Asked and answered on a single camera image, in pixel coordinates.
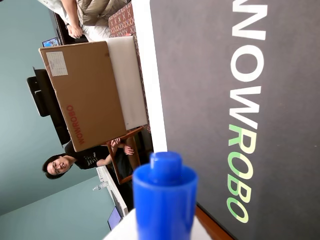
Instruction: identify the white desk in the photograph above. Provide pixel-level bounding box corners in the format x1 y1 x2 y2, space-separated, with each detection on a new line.
95 165 130 219

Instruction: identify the wooden frame side table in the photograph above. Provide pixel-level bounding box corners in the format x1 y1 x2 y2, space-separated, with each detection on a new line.
105 125 145 186

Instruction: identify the blue whiteboard marker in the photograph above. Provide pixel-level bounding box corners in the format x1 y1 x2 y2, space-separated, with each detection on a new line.
131 150 199 240

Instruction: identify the open laptop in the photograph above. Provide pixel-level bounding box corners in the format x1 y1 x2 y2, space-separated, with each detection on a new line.
107 205 124 231

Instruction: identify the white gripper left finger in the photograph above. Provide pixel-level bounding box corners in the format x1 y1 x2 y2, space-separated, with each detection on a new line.
102 207 138 240

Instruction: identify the WOWROBO cardboard box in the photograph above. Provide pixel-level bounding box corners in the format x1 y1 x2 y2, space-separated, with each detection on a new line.
38 40 129 153

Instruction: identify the person in black shirt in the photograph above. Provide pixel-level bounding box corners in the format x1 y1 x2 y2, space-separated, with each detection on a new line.
41 138 136 181

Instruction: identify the brown wooden shelf unit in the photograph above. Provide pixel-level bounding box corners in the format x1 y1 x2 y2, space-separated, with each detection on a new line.
194 204 236 240

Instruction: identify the white foam sheet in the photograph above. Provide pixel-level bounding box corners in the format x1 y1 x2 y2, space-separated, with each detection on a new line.
105 35 149 132

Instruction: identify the clear water bottle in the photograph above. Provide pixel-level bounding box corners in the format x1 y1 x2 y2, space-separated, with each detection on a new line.
92 180 110 192

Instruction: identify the laptop with blue screen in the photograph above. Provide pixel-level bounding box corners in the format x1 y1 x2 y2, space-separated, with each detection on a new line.
41 36 62 49

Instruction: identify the grey WOWROBO mat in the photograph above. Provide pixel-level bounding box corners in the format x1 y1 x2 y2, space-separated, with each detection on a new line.
149 0 320 240

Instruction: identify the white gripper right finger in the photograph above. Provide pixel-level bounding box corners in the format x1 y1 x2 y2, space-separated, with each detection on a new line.
190 214 211 240

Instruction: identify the person in tan jacket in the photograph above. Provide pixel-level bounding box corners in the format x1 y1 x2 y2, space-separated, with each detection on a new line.
37 0 134 43

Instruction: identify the black wall monitor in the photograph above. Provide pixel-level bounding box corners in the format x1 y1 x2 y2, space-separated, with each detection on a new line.
26 66 72 149

